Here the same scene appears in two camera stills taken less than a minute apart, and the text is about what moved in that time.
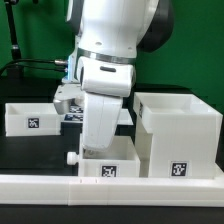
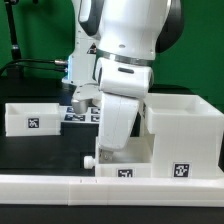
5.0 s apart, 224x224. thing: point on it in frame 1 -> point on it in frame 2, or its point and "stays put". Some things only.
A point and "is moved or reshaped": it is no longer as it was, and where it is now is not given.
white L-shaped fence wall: x=106 y=190 stays put
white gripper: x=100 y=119 -> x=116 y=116
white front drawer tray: x=120 y=160 is moved or reshaped
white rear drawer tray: x=31 y=119 stays put
